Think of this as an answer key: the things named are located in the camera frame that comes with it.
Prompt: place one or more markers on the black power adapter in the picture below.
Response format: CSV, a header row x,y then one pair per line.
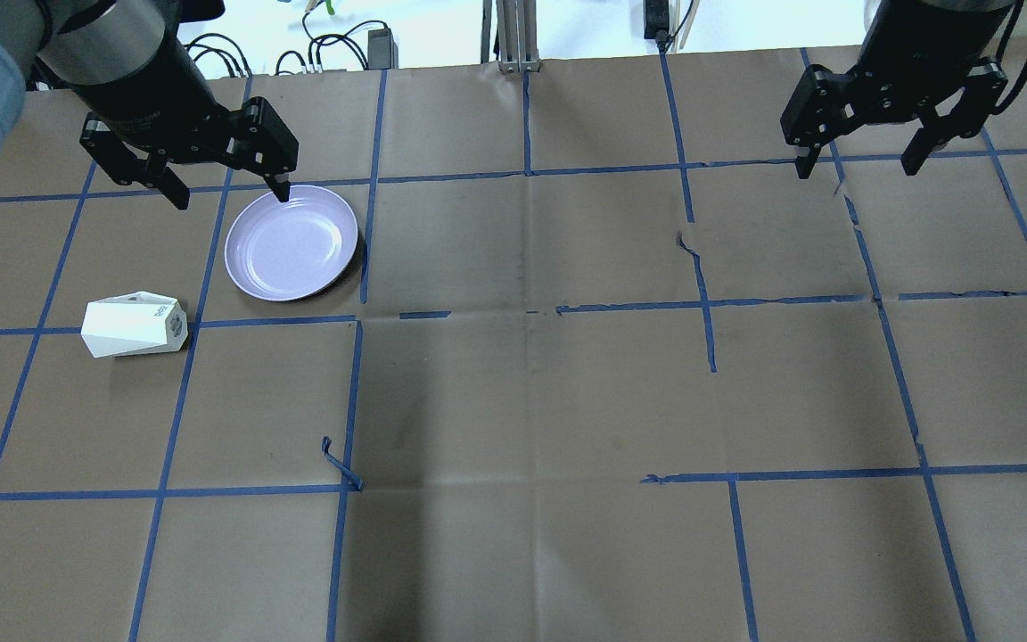
x,y
381,49

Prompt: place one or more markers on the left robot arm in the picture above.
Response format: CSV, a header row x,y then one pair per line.
x,y
86,43

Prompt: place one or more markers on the lavender plate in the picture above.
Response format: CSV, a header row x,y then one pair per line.
x,y
288,250

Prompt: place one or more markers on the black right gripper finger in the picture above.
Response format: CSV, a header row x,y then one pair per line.
x,y
928,138
805,161

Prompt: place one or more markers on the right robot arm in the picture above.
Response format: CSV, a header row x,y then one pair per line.
x,y
989,21

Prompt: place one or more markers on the aluminium frame post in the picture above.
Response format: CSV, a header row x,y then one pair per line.
x,y
509,35

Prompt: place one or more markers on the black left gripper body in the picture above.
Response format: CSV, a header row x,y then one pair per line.
x,y
150,92

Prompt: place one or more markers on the black plug with cable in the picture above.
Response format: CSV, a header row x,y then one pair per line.
x,y
668,29

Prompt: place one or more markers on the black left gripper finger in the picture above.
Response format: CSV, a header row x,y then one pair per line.
x,y
280,186
165,180

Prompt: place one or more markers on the brown paper table cover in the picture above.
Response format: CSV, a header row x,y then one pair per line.
x,y
602,369

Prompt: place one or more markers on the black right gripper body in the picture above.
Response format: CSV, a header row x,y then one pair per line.
x,y
922,49

